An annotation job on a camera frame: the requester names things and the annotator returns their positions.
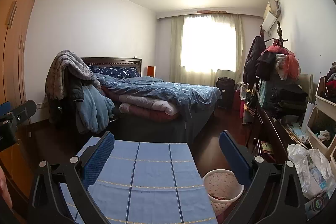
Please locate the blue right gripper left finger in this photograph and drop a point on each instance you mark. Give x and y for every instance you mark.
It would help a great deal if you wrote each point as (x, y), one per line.
(94, 158)

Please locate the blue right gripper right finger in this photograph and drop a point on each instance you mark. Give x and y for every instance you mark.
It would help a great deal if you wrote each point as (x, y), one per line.
(238, 158)

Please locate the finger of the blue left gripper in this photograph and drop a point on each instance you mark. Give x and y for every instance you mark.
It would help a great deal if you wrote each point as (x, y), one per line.
(5, 108)

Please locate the pink dotted trash bin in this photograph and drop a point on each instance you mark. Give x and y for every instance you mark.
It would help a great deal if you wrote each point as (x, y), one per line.
(223, 190)

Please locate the left hand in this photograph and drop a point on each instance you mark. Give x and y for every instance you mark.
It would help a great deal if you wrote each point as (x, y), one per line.
(4, 190)

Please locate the dark wooden dresser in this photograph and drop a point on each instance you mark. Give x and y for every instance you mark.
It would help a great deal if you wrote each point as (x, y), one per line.
(267, 129)

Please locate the blue checked tablecloth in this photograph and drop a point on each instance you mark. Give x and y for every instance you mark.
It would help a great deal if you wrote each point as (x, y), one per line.
(151, 183)

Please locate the light blue fleece blanket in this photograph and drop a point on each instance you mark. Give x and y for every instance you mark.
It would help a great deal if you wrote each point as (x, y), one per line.
(94, 112)

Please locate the black suitcase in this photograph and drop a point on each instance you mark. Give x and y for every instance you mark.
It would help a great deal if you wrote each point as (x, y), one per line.
(227, 87)

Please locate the blue floral duvet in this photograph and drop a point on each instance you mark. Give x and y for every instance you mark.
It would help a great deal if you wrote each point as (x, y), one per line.
(186, 97)

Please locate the pink and red comforter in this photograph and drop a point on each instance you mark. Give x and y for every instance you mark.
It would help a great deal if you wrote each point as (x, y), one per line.
(143, 107)

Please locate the white plastic bag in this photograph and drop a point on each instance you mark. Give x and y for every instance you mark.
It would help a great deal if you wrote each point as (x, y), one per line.
(313, 169)

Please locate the beige storage bins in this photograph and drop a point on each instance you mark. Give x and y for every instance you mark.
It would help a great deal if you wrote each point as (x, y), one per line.
(320, 127)

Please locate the star pattern pillow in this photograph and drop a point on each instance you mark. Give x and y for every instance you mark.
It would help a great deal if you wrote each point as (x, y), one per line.
(116, 72)

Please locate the red garment pile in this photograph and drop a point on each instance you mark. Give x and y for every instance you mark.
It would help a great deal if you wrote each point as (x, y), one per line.
(286, 64)

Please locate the orange bedside cabinet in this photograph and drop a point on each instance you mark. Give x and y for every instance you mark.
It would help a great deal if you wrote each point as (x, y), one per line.
(151, 71)

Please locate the window curtain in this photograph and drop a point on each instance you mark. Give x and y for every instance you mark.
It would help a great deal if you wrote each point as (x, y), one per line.
(205, 48)

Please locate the black hanging jacket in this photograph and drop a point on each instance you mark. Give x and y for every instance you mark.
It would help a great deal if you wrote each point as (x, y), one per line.
(255, 51)

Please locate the wooden wardrobe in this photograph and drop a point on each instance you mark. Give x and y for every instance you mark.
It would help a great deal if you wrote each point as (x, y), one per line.
(15, 16)

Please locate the white air conditioner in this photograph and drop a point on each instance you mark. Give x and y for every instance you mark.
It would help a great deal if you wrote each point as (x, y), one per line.
(271, 14)

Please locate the bed with dark frame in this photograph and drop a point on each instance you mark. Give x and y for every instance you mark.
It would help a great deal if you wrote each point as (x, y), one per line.
(134, 128)

